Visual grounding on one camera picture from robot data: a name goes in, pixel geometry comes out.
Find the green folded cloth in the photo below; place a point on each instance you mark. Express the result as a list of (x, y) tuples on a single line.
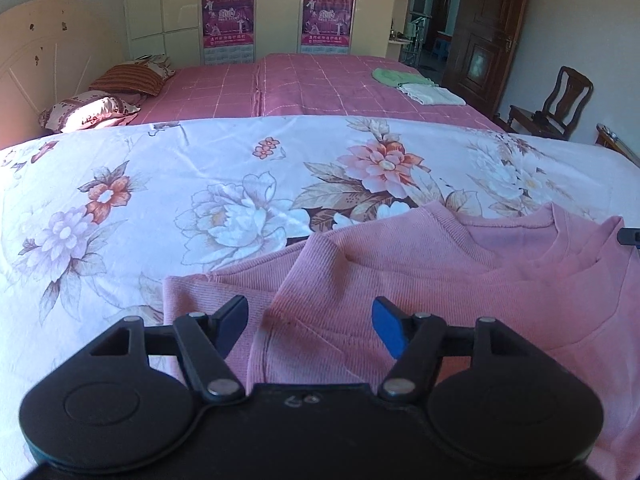
[(395, 76)]

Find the pink checked bedspread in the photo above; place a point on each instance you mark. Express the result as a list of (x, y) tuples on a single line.
[(300, 85)]

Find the purple wall poster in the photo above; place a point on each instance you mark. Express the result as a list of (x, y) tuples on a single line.
[(227, 20), (327, 17)]

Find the floral white bedsheet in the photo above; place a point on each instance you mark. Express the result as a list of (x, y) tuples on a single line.
[(150, 185)]

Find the pink sweater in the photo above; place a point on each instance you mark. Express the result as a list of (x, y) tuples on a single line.
[(450, 285)]

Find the wooden cabinet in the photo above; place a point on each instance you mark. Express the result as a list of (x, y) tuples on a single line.
[(617, 142)]

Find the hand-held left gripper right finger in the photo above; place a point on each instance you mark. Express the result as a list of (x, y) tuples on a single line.
[(389, 330)]

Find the floral pillow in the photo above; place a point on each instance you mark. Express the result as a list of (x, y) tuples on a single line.
[(90, 110), (160, 65)]

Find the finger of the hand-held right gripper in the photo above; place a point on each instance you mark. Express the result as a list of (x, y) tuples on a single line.
[(629, 237)]

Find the wooden chair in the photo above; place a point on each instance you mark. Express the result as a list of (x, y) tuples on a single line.
[(567, 95)]

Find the cream wardrobe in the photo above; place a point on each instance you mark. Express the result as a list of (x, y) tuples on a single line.
[(280, 5)]

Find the cream headboard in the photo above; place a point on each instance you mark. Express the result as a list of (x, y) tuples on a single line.
[(50, 50)]

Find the brown striped pillow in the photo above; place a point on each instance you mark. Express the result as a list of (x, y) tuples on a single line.
[(127, 80)]

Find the white folded cloth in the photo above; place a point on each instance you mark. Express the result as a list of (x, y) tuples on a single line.
[(432, 95)]

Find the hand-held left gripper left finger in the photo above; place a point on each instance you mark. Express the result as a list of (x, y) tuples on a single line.
[(231, 325)]

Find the brown wooden door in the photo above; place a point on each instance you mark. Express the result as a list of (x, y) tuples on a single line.
[(487, 25)]

